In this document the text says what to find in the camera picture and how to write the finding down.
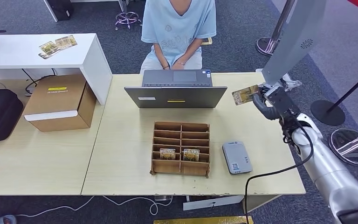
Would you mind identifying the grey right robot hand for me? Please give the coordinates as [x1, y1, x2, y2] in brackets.
[252, 85, 283, 121]

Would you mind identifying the gold printed ID card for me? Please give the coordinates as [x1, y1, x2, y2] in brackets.
[232, 84, 260, 106]

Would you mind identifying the person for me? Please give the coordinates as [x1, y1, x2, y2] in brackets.
[139, 0, 217, 74]

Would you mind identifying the grey card reader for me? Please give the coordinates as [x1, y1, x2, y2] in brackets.
[222, 140, 254, 175]

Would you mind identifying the brown slotted card organizer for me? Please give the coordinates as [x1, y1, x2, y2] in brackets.
[150, 121, 211, 178]

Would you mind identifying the grey laptop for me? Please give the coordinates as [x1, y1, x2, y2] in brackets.
[124, 69, 228, 109]

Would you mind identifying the clear plastic bag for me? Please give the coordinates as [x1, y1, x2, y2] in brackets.
[279, 73, 303, 92]

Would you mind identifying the chrome stool base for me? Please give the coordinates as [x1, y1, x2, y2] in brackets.
[115, 0, 143, 32]

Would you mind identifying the grey kiosk panel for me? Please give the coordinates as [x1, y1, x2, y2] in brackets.
[256, 0, 328, 90]

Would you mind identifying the chrome stanchion base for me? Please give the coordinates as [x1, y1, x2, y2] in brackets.
[328, 127, 358, 166]

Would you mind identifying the brown cardboard box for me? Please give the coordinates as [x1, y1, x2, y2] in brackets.
[22, 74, 97, 133]

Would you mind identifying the black box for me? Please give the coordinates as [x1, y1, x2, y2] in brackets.
[47, 0, 74, 21]

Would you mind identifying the gold floor sheet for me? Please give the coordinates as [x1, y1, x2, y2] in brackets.
[153, 216, 254, 224]

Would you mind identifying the white desk shelf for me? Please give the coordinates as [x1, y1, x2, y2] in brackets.
[0, 33, 113, 106]

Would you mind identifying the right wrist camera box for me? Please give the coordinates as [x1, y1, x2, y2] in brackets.
[264, 86, 302, 119]

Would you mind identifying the black stanchion post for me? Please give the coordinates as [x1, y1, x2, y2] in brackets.
[310, 66, 358, 127]

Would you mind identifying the chrome stanchion post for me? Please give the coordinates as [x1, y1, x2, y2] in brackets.
[256, 0, 297, 57]

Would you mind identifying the white floor cable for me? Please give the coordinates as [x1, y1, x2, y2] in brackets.
[0, 195, 173, 217]

